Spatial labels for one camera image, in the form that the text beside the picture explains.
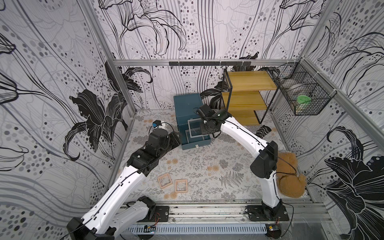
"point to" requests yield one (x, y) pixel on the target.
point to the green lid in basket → (301, 99)
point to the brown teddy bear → (291, 184)
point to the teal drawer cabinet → (184, 105)
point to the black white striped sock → (262, 131)
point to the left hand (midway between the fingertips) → (181, 139)
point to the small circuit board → (151, 229)
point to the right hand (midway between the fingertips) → (207, 128)
